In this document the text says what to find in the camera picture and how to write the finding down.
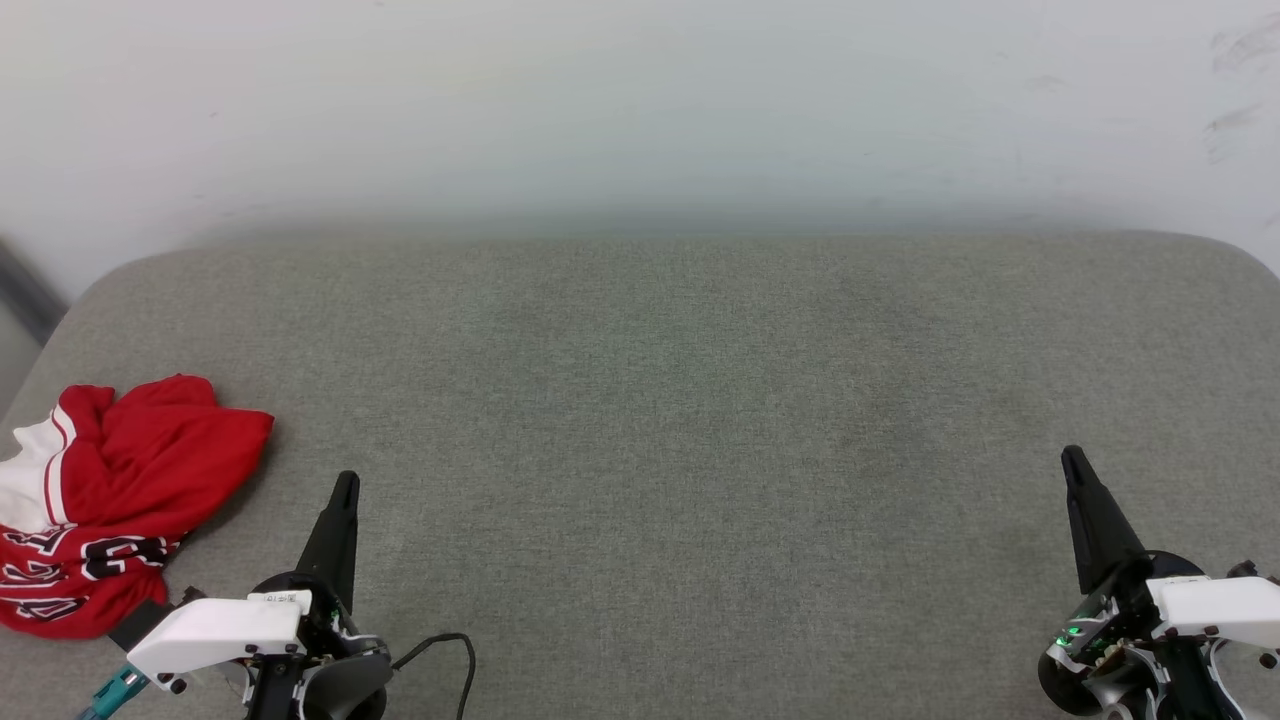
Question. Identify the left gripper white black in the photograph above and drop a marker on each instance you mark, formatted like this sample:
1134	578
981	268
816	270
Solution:
220	630

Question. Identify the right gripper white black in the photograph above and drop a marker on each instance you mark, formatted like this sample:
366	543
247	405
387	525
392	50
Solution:
1210	605

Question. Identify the red basketball jersey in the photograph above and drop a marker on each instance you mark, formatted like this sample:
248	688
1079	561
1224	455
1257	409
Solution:
150	470

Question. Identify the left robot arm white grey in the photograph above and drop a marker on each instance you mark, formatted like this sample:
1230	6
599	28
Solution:
345	690

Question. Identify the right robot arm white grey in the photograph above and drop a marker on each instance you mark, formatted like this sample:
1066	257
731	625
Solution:
1105	692

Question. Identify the grey fabric sofa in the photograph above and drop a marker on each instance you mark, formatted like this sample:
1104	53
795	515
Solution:
650	450

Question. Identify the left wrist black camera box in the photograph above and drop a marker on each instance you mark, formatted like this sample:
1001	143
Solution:
140	625

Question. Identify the grey metal wall strip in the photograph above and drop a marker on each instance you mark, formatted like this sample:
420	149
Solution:
25	290

